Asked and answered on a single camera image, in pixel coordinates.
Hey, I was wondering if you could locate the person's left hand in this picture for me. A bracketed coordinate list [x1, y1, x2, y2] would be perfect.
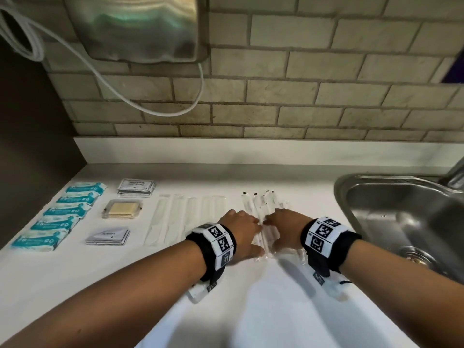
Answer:
[218, 209, 265, 265]

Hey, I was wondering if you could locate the person's right hand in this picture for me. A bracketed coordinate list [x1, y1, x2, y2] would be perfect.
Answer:
[262, 208, 313, 252]

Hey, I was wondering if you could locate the stack of white wipe sachets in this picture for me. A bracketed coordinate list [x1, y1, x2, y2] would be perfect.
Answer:
[117, 178, 157, 198]

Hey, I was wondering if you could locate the stack of yellow soap packets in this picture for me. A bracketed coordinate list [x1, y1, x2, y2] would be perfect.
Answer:
[102, 198, 143, 220]

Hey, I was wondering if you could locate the stack of toothpaste sachets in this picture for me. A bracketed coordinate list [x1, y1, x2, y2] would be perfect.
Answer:
[85, 227, 131, 246]

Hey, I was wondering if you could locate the row of teal wipe packets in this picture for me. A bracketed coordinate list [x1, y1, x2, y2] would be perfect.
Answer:
[10, 182, 108, 253]

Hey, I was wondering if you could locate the person's left forearm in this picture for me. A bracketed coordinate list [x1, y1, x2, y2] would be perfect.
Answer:
[0, 239, 207, 348]

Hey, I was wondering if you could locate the person's right forearm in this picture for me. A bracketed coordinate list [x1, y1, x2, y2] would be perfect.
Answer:
[340, 239, 464, 348]

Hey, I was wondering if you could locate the black wristband with marker tags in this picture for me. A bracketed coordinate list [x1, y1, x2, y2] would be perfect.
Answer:
[185, 222, 237, 283]
[300, 217, 363, 278]

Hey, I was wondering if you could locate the steel sink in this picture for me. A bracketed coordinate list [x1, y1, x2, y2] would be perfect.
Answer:
[333, 174, 464, 285]

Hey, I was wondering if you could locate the steel faucet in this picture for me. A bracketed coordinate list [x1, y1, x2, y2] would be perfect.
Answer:
[438, 155, 464, 192]

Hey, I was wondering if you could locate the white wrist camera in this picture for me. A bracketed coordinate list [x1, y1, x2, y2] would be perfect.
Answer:
[313, 271, 352, 302]
[187, 277, 218, 304]

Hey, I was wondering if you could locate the white looped wall cable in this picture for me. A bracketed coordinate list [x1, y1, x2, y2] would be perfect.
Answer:
[0, 3, 205, 117]

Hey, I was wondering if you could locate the purple wall sign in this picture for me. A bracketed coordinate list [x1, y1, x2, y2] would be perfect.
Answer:
[443, 50, 464, 84]

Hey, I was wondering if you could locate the steel wall dispenser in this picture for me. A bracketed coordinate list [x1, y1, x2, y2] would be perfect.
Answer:
[61, 0, 211, 65]

